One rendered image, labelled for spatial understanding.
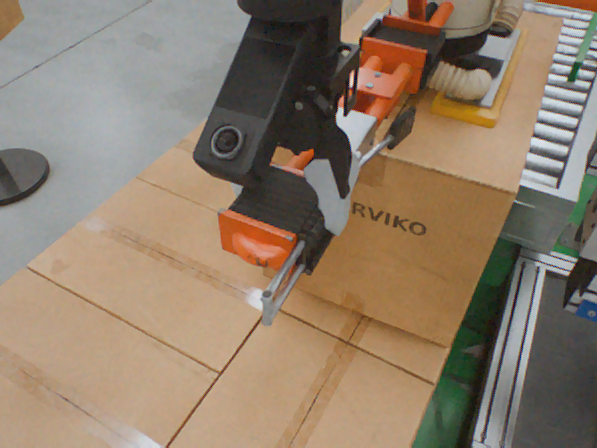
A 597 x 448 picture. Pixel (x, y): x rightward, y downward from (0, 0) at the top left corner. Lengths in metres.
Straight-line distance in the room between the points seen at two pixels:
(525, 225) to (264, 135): 1.35
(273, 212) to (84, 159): 2.28
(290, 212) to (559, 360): 1.34
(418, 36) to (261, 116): 0.44
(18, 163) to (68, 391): 1.70
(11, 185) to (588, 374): 2.32
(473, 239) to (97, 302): 0.87
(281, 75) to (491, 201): 0.48
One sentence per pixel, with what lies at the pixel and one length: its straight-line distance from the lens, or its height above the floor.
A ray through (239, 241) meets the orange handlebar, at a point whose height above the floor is 1.21.
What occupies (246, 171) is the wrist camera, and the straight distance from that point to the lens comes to 0.33.
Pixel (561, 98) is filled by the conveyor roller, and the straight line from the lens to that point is 2.15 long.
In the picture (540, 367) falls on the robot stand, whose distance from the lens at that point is 1.67.
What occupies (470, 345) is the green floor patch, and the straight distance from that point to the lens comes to 1.89.
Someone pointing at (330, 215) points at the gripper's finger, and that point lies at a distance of 0.43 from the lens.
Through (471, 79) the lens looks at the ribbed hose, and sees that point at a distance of 0.81.
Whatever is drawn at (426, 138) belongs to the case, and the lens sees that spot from 0.81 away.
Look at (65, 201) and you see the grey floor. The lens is 2.47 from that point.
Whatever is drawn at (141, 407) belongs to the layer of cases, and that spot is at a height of 0.54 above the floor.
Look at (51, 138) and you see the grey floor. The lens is 2.89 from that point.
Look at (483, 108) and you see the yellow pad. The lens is 0.87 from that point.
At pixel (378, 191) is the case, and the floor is 1.00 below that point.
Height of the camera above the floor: 1.53
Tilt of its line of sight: 45 degrees down
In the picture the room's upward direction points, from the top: straight up
